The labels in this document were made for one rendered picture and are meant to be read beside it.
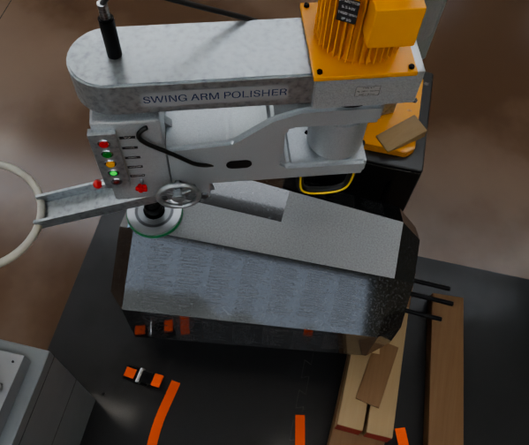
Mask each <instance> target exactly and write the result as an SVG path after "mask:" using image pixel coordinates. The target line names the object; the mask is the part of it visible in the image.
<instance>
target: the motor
mask: <svg viewBox="0 0 529 445"><path fill-rule="evenodd" d="M426 9H427V7H426V4H425V1H424V0H318V3H301V4H300V11H301V17H302V21H303V26H304V30H305V36H306V44H307V49H308V54H309V58H310V64H311V68H312V73H313V77H314V81H327V80H342V79H371V78H387V77H402V76H416V75H417V74H418V69H417V66H416V64H415V60H414V57H413V54H412V49H411V46H413V45H414V43H415V42H416V39H417V36H418V33H419V29H420V26H421V23H422V20H423V18H424V15H425V12H426Z"/></svg>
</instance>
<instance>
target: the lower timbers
mask: <svg viewBox="0 0 529 445"><path fill-rule="evenodd" d="M431 297H436V298H442V299H446V300H449V301H453V302H454V305H453V306H450V305H444V304H440V303H436V302H433V301H429V300H428V301H427V313H428V314H432V315H436V316H440V317H442V321H435V320H431V319H428V318H427V343H426V372H425V401H424V430H423V445H464V298H459V297H453V296H448V295H442V294H436V293H432V295H431ZM348 357H349V354H347V357H346V360H345V365H344V371H343V376H342V380H341V384H340V388H339V392H338V396H337V400H336V407H335V411H334V415H333V419H332V423H331V428H330V431H329V438H328V442H327V445H384V443H385V441H378V440H375V439H371V438H367V437H364V436H363V431H362V432H361V433H360V434H359V435H356V434H351V433H348V432H345V431H341V430H338V429H335V428H334V426H335V422H336V415H337V410H338V405H339V401H340V396H341V392H342V387H343V383H344V375H345V370H346V366H347V361H348Z"/></svg>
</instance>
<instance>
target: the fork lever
mask: <svg viewBox="0 0 529 445"><path fill-rule="evenodd" d="M161 197H162V199H163V200H165V201H166V200H172V197H170V196H161ZM35 198H36V199H38V200H45V205H46V213H45V218H42V219H39V220H34V224H35V225H36V224H39V225H41V226H42V229H43V228H47V227H51V226H55V225H58V224H63V223H70V222H74V221H78V220H82V219H87V218H90V217H94V216H98V215H106V214H109V213H114V212H117V211H121V210H126V209H129V208H134V207H141V206H145V205H148V204H153V203H156V202H158V201H157V200H156V197H143V198H131V199H116V197H115V195H114V192H113V190H112V188H106V186H105V185H103V186H102V188H100V189H96V188H94V186H93V182H90V183H86V184H83V185H75V186H72V187H68V188H64V189H60V190H56V191H53V192H46V193H42V194H38V195H35ZM206 198H208V194H207V193H206V192H202V193H201V199H206Z"/></svg>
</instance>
